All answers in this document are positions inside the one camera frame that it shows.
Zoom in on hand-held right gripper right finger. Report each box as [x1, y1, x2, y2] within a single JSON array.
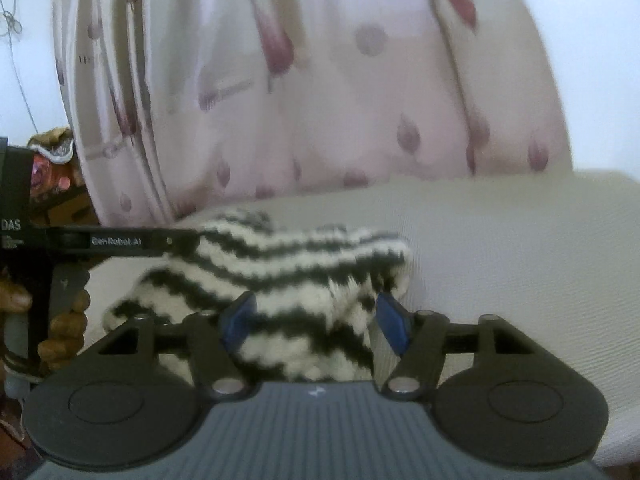
[[374, 292, 543, 402]]

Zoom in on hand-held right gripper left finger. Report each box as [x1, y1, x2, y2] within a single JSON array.
[[97, 291, 258, 402]]

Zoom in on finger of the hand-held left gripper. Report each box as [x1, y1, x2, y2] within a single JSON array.
[[150, 227, 205, 260]]

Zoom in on black and white striped sweater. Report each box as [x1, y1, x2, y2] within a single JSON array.
[[102, 209, 416, 384]]

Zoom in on person's left hand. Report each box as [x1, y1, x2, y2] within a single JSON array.
[[0, 267, 92, 374]]

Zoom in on colourful items on wooden shelf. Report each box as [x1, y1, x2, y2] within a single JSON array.
[[27, 127, 102, 229]]

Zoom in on beige woven seat cushion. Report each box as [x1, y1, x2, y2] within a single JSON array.
[[84, 169, 640, 467]]

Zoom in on pink leaf print curtain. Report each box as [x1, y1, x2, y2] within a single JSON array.
[[51, 0, 574, 227]]

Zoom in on thin hanging cord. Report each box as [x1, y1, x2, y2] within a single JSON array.
[[0, 4, 40, 132]]

